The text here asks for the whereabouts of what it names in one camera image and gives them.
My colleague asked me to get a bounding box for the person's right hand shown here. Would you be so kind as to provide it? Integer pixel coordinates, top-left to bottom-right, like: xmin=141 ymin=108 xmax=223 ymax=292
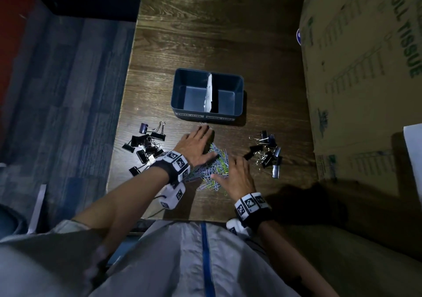
xmin=210 ymin=156 xmax=257 ymax=202

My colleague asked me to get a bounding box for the person's right forearm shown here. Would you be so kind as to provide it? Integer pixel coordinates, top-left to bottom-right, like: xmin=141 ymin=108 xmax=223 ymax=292
xmin=257 ymin=220 xmax=340 ymax=297

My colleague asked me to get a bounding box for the grey chair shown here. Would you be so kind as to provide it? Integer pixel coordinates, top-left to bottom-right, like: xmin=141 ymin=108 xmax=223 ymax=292
xmin=0 ymin=184 xmax=47 ymax=239

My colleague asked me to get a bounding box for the person's left forearm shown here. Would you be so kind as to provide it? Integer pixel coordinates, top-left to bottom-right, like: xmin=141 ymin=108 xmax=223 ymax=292
xmin=72 ymin=166 xmax=170 ymax=258

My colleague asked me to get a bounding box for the thin black cable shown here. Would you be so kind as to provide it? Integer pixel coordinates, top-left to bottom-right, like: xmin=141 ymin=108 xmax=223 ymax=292
xmin=144 ymin=194 xmax=166 ymax=219

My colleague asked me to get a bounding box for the pile of coloured paper clips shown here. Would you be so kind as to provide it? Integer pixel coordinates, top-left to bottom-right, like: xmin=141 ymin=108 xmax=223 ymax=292
xmin=184 ymin=141 xmax=232 ymax=197

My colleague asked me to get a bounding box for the pile of black binder clips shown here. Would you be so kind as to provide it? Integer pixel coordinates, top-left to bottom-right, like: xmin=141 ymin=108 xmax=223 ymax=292
xmin=122 ymin=121 xmax=167 ymax=177
xmin=243 ymin=130 xmax=283 ymax=179

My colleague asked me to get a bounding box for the white flat panel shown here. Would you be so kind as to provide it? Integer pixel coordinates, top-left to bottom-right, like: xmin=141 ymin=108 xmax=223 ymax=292
xmin=403 ymin=123 xmax=422 ymax=208

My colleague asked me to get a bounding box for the large cardboard box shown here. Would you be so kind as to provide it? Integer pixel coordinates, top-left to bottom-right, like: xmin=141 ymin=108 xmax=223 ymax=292
xmin=298 ymin=0 xmax=422 ymax=262

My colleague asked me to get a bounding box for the blue divided plastic bin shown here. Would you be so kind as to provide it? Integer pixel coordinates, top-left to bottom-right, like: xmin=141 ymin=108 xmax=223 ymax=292
xmin=170 ymin=68 xmax=245 ymax=122

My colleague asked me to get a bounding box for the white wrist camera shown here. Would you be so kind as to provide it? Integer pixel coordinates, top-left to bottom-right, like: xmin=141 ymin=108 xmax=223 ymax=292
xmin=226 ymin=218 xmax=254 ymax=239
xmin=160 ymin=181 xmax=186 ymax=210

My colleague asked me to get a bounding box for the person's left hand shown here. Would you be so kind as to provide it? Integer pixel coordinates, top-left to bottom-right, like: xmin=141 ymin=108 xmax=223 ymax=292
xmin=173 ymin=125 xmax=219 ymax=168

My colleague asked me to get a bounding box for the white shirt with blue stripe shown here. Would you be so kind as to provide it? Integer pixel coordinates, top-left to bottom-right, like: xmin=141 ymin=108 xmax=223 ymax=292
xmin=0 ymin=219 xmax=299 ymax=297

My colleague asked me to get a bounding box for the white divider card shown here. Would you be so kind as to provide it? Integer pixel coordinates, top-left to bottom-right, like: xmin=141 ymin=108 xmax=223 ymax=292
xmin=204 ymin=73 xmax=213 ymax=113

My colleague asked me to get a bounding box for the black marker wristband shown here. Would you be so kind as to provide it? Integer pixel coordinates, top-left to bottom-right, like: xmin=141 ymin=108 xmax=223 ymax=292
xmin=234 ymin=192 xmax=274 ymax=231
xmin=151 ymin=150 xmax=192 ymax=185

